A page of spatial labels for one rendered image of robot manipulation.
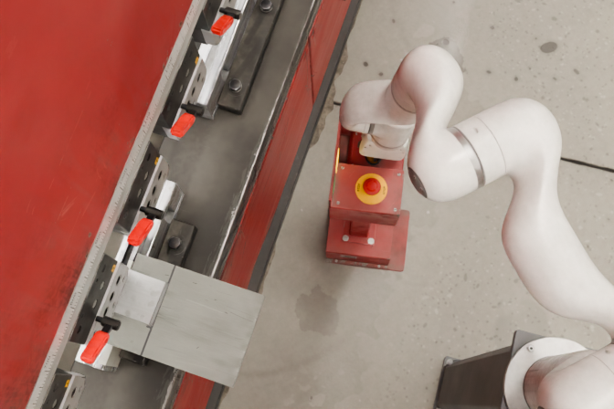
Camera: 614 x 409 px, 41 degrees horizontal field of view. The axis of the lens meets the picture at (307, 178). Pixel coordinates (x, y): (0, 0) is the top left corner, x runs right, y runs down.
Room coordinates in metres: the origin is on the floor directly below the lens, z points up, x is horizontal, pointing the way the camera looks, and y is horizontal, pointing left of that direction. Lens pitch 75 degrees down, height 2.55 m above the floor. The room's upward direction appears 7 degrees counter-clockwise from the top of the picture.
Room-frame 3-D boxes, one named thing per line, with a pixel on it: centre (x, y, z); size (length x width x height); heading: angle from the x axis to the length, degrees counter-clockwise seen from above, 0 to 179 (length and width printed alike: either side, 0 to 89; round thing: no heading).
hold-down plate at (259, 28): (0.76, 0.09, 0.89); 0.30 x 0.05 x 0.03; 155
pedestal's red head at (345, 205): (0.49, -0.14, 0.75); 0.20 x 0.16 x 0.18; 166
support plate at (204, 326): (0.18, 0.26, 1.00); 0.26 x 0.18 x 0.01; 65
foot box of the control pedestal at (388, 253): (0.48, -0.17, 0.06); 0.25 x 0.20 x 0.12; 76
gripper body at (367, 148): (0.53, -0.18, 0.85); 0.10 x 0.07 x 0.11; 76
